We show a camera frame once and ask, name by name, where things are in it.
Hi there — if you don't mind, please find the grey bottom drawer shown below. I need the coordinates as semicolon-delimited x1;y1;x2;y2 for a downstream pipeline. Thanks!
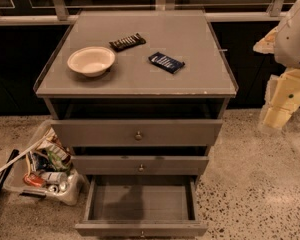
76;175;207;238

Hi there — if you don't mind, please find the grey drawer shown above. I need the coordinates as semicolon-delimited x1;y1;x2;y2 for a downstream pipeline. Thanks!
51;119;222;147
72;156;209;176
76;175;207;238

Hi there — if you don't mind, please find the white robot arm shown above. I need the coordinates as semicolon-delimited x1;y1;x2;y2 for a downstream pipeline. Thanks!
253;0;300;130

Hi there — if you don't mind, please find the grey drawer cabinet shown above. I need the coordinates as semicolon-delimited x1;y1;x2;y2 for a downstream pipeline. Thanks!
33;9;239;185

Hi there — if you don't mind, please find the grey middle drawer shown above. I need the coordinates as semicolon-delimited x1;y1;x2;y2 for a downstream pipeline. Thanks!
72;156;209;176

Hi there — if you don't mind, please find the grey top drawer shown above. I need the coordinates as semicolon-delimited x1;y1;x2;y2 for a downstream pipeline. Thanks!
51;119;222;147

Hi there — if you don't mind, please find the blue snack packet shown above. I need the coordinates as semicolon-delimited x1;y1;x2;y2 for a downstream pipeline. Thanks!
148;52;185;74

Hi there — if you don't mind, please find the black striped snack bar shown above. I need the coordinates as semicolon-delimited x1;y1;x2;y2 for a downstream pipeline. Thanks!
109;33;146;52

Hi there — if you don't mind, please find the white paper bowl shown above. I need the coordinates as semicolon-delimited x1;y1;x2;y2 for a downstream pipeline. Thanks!
67;47;115;77

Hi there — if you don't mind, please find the green snack bag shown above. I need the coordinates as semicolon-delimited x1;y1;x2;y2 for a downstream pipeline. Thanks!
45;142;71;171

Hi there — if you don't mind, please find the metal window railing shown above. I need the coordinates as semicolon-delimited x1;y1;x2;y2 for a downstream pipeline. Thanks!
0;0;300;27

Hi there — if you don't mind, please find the white drink can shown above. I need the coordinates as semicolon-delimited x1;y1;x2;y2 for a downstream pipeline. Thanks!
40;172;67;185

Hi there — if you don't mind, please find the clear plastic trash bin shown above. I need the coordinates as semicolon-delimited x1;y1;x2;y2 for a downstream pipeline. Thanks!
4;120;84;206

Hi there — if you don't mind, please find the red snack packet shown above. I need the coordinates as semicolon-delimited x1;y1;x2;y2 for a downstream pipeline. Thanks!
23;173;46;187

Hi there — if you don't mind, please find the black bar on floor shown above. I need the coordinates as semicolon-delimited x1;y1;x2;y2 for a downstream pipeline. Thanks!
0;148;20;229

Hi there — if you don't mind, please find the white stick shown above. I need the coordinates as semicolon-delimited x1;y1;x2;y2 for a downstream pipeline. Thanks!
0;137;47;173

